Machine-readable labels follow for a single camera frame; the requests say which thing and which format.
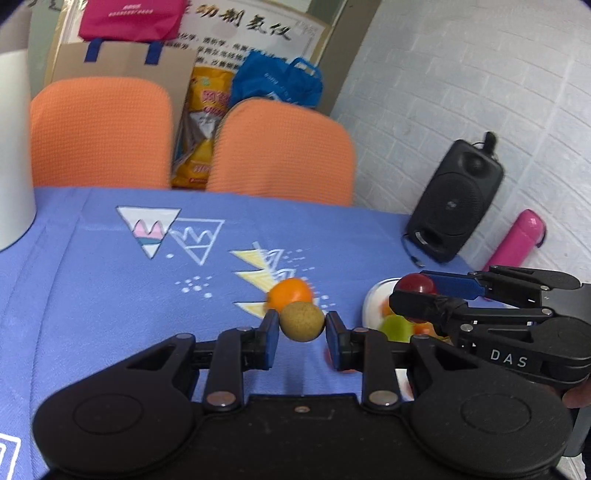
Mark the brown round fruit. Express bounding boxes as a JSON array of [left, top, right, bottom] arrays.
[[280, 302, 325, 343]]

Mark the yellow orange kumquat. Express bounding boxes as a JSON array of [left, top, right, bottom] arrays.
[[381, 299, 394, 318]]

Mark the brown paper bag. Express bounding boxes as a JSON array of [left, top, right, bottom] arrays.
[[49, 38, 199, 139]]

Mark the white thermal jug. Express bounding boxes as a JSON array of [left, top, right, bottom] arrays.
[[0, 48, 38, 253]]

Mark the blue patterned tablecloth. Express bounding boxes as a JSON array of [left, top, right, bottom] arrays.
[[0, 185, 509, 480]]

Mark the blue tote bag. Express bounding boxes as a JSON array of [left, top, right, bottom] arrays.
[[229, 51, 324, 109]]

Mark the orange chair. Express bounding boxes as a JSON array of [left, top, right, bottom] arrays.
[[206, 98, 356, 207], [30, 77, 173, 190]]

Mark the mandarin with stem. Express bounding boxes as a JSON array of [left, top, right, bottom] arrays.
[[413, 322, 450, 343]]

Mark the right orange chair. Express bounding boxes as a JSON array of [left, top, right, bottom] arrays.
[[206, 98, 356, 207]]

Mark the small red plum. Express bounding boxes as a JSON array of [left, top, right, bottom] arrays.
[[324, 347, 359, 374]]

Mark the black speaker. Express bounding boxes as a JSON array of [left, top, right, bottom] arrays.
[[406, 131, 505, 263]]

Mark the white ceramic plate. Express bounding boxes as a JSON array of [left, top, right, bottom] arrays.
[[361, 276, 463, 402]]

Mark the yellow snack bag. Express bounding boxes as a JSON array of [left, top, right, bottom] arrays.
[[171, 67, 235, 190]]

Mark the pink thermos bottle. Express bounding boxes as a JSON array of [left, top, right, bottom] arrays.
[[483, 209, 547, 271]]

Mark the large green plum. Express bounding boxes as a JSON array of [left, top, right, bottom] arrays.
[[379, 314, 415, 343]]

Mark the left orange chair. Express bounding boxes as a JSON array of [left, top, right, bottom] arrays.
[[30, 77, 173, 190]]

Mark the dark red plum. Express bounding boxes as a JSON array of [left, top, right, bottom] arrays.
[[394, 273, 439, 295]]

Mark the magenta fabric bag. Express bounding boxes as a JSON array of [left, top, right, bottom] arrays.
[[78, 0, 187, 42]]

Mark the far orange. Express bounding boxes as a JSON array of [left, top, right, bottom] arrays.
[[266, 278, 314, 312]]

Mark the person's hand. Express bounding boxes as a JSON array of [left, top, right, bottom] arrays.
[[562, 379, 591, 409]]

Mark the white poster with characters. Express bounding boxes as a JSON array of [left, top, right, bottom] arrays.
[[167, 1, 329, 72]]

